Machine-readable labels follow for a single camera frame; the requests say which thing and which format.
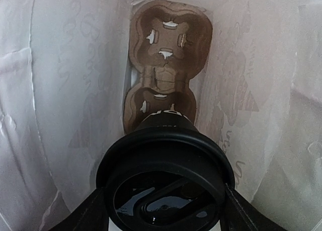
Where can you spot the paper takeout bag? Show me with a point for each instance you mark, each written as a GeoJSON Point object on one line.
{"type": "Point", "coordinates": [64, 74]}

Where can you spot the brown cardboard cup carrier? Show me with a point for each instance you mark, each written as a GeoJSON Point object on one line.
{"type": "Point", "coordinates": [169, 44]}

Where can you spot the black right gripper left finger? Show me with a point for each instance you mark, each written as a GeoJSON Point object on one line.
{"type": "Point", "coordinates": [91, 215]}

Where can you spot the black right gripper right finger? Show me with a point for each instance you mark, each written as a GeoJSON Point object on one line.
{"type": "Point", "coordinates": [239, 214]}

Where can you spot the single black cup lid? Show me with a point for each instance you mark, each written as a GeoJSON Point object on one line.
{"type": "Point", "coordinates": [165, 178]}

